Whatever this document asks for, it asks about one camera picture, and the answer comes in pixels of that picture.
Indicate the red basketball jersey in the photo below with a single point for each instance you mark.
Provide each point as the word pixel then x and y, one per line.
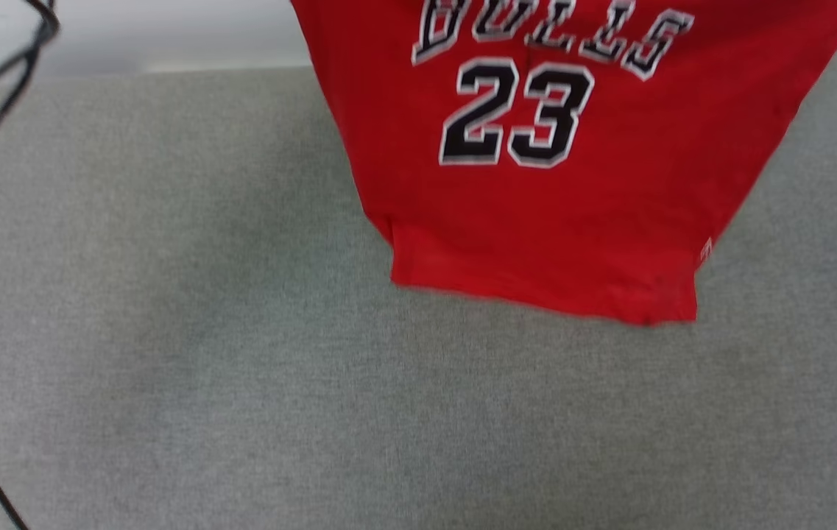
pixel 573 206

